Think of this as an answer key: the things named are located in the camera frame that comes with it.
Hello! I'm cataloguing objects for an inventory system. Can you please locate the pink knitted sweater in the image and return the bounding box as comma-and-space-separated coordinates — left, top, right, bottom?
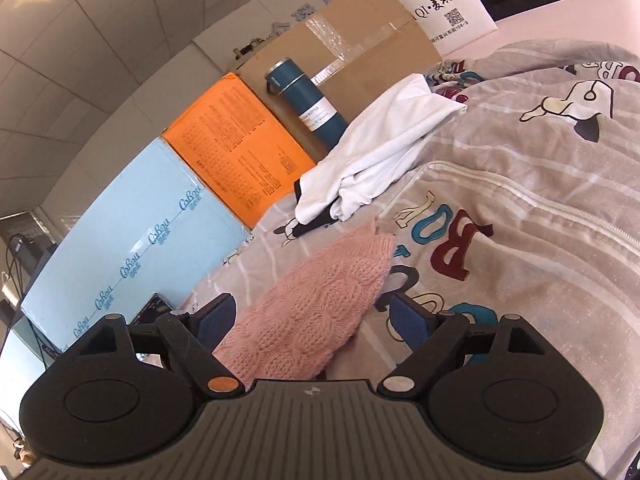
212, 221, 395, 387

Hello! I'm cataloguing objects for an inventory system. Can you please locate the black smartphone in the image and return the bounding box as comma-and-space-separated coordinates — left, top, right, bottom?
130, 292, 172, 325

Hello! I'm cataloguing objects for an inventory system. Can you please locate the large light blue carton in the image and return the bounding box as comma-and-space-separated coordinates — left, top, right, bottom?
22, 139, 248, 351

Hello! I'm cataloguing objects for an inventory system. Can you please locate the grey cartoon quilt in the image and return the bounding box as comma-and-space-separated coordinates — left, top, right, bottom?
324, 38, 640, 480

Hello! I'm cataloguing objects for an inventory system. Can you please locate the orange printed carton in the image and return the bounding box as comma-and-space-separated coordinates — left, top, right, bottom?
163, 73, 314, 229

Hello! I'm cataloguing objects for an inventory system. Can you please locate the black power adapter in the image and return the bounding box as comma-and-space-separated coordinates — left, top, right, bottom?
9, 233, 32, 259

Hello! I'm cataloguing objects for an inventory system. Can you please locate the white and black garment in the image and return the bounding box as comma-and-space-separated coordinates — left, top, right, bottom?
284, 74, 466, 238

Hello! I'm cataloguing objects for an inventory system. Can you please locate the dark blue vacuum bottle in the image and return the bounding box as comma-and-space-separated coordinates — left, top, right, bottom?
265, 58, 347, 151

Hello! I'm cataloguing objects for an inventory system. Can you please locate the brown cardboard box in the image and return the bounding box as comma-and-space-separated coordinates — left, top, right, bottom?
236, 0, 442, 162

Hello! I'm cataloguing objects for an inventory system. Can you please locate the white paper bag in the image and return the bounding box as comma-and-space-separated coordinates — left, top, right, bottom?
398, 0, 498, 58

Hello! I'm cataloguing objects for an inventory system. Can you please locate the black cable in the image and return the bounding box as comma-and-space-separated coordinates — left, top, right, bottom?
3, 233, 51, 361

